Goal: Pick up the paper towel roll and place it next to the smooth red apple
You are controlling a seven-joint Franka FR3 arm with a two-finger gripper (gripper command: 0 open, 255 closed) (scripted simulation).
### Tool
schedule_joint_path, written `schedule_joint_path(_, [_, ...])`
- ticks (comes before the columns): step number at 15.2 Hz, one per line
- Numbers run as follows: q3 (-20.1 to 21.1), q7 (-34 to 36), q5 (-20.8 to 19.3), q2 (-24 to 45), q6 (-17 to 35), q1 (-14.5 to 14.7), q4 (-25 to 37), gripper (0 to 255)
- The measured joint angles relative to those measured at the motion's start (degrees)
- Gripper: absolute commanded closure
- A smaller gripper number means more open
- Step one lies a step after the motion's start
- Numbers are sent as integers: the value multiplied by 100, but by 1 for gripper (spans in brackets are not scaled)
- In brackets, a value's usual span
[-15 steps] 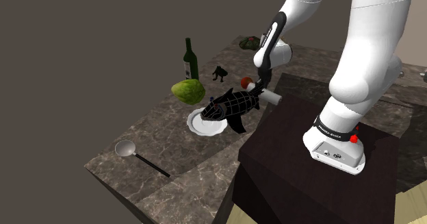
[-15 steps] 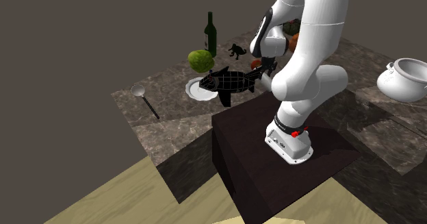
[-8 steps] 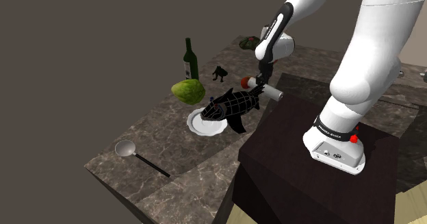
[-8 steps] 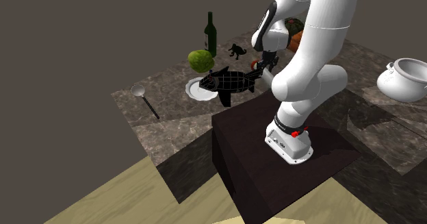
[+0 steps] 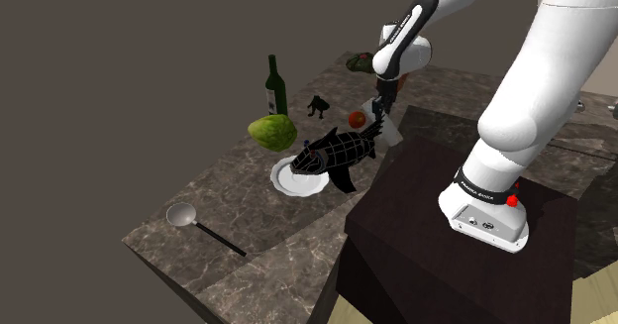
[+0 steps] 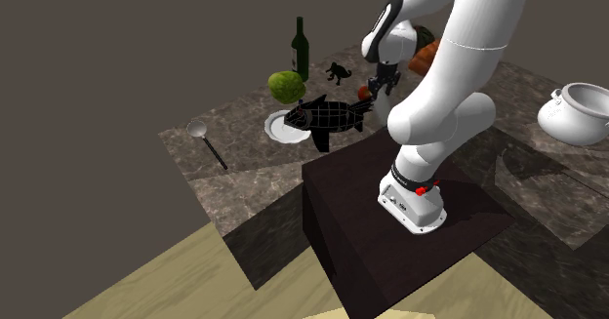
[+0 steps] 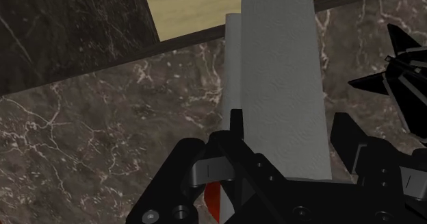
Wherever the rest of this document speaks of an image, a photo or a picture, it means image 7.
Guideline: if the white paper towel roll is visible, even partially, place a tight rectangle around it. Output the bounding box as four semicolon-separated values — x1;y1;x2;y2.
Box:
221;0;333;181

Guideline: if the red and white round thing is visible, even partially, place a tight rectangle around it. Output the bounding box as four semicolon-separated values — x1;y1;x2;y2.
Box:
203;181;235;224

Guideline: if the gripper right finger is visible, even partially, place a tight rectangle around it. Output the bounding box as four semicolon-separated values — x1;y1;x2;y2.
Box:
329;112;427;224

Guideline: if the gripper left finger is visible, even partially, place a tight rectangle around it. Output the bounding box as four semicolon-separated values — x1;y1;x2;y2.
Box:
125;109;258;224

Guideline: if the black angular spiky figure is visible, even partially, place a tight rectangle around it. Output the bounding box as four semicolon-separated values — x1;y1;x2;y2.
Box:
348;23;427;147

